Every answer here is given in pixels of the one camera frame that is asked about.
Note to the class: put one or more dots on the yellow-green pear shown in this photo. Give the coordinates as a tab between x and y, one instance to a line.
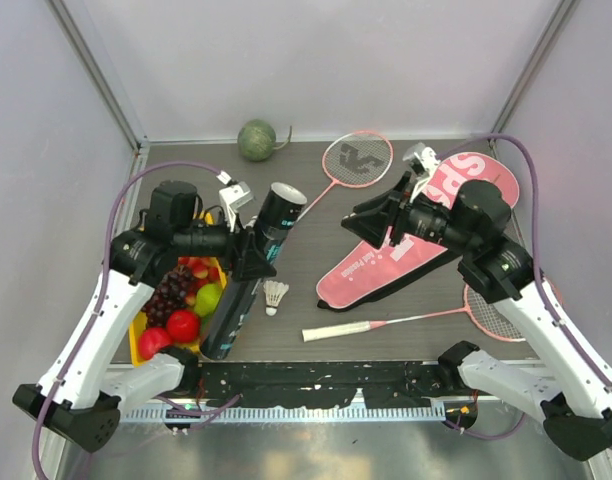
207	299

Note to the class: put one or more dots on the yellow plastic tray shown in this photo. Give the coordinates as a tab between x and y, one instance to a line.
202	234

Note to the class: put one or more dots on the green melon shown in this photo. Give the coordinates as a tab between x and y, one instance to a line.
257	140

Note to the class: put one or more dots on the white shuttlecock bottom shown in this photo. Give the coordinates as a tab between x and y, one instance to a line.
274	292

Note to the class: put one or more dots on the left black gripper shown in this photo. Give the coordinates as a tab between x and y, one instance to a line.
245	257

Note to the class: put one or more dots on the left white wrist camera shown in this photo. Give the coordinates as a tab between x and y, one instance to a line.
233	196

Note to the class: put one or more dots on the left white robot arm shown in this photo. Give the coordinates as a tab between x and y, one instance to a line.
72	399

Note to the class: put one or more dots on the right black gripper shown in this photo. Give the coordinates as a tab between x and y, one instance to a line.
373	215

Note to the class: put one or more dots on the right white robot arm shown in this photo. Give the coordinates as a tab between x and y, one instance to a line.
575	409

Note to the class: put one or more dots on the red grape bunch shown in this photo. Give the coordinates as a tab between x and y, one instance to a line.
176	291

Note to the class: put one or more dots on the pink racket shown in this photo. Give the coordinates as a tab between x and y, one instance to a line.
355	160
482	315

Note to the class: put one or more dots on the pink racket lower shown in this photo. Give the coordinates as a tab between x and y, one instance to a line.
482	315

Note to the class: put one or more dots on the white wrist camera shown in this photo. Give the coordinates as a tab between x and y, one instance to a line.
423	162
233	196

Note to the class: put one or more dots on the black shuttlecock tube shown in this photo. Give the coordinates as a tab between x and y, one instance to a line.
272	225

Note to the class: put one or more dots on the red pepper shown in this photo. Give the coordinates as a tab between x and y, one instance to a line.
152	340

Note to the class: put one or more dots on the pink racket bag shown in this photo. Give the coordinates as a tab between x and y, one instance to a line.
368	275

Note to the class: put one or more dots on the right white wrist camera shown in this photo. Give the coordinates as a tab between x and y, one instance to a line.
423	162

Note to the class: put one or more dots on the red apple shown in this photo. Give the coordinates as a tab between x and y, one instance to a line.
183	326

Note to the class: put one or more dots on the white slotted cable duct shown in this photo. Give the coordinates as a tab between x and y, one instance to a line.
354	413

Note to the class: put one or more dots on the red strawberries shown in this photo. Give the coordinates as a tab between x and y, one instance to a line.
195	273

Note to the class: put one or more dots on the pink racket upper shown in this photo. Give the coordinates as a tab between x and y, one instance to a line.
355	160

